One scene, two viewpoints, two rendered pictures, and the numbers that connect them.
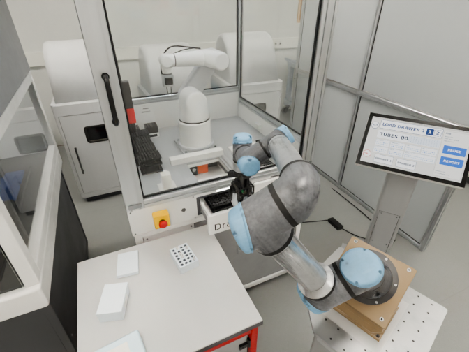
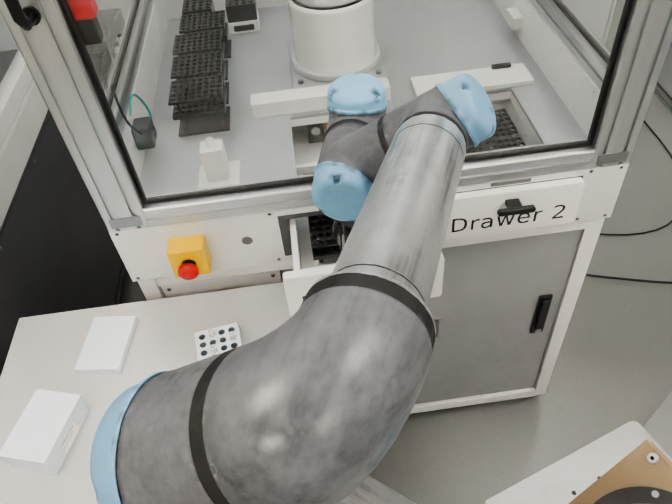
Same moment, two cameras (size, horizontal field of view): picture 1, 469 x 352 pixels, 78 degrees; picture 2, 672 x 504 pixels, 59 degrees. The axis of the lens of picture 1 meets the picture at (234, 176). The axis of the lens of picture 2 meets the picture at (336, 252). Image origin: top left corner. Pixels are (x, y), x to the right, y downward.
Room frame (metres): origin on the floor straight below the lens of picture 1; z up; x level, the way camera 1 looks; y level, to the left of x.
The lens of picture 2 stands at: (0.39, -0.24, 1.71)
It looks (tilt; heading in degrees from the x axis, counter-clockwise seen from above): 46 degrees down; 23
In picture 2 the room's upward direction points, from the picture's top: 6 degrees counter-clockwise
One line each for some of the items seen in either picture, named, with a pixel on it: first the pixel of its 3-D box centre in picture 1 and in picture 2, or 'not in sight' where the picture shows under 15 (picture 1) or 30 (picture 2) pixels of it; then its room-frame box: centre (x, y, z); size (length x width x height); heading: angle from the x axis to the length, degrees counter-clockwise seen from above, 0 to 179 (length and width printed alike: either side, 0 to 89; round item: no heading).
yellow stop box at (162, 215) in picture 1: (161, 219); (189, 257); (1.05, 0.34, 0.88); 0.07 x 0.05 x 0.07; 115
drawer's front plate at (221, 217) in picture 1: (236, 216); (364, 284); (1.07, -0.01, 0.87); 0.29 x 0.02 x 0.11; 115
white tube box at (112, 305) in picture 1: (114, 301); (46, 431); (0.68, 0.46, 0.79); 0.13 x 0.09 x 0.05; 7
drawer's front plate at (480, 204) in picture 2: (276, 186); (508, 209); (1.33, -0.24, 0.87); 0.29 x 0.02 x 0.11; 115
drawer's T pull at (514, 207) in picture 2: not in sight; (514, 206); (1.31, -0.25, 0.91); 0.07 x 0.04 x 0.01; 115
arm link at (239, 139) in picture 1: (242, 148); (357, 122); (1.02, -0.03, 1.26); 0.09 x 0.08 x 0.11; 9
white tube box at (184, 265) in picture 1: (183, 258); (221, 358); (0.90, 0.22, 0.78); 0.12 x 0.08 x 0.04; 33
